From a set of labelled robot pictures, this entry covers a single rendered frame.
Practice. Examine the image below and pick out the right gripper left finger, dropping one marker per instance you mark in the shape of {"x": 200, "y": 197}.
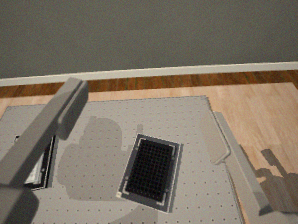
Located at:
{"x": 18, "y": 204}

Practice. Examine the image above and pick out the grey flat rectangular base plate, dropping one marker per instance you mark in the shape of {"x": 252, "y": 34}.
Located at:
{"x": 86, "y": 169}

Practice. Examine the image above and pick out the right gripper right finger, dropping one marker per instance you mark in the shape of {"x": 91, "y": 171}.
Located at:
{"x": 223, "y": 147}

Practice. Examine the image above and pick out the white well plate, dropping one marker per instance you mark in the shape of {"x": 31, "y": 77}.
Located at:
{"x": 34, "y": 176}

